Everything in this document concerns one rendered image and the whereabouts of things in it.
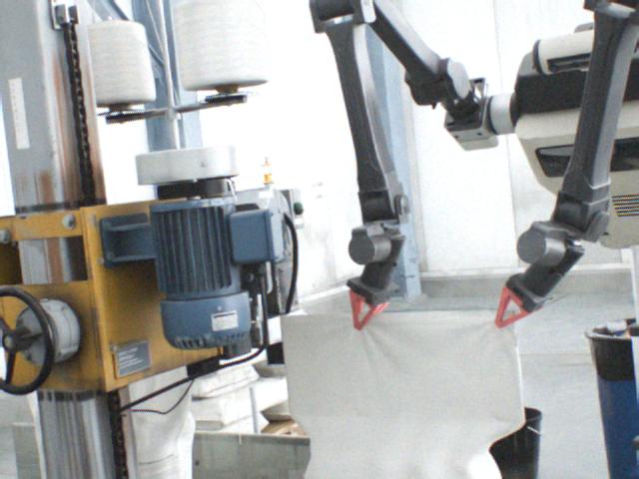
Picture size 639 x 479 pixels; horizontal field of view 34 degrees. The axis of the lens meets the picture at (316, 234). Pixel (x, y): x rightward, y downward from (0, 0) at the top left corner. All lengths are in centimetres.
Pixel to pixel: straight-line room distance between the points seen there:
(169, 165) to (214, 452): 115
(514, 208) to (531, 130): 820
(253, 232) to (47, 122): 40
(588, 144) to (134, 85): 85
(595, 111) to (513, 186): 872
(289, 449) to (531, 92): 102
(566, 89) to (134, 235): 95
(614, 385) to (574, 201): 235
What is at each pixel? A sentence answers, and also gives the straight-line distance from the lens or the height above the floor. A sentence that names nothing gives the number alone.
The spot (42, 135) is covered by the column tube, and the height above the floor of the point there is 147.
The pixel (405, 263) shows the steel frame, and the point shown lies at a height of 40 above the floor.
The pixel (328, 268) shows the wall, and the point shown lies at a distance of 1013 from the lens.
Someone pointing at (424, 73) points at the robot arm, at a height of 153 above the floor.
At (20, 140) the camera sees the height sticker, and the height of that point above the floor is 147.
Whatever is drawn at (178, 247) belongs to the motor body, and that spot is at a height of 126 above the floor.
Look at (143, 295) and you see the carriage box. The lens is 188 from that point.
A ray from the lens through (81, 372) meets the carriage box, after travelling 184.
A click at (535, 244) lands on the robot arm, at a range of 173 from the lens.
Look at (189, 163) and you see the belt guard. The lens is 170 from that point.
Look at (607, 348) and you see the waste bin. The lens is 406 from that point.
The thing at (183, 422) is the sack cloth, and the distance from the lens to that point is 231.
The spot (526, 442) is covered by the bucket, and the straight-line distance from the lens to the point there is 451.
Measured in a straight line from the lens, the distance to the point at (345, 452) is 202.
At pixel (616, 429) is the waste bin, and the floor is 29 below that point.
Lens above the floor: 134
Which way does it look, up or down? 3 degrees down
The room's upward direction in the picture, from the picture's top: 6 degrees counter-clockwise
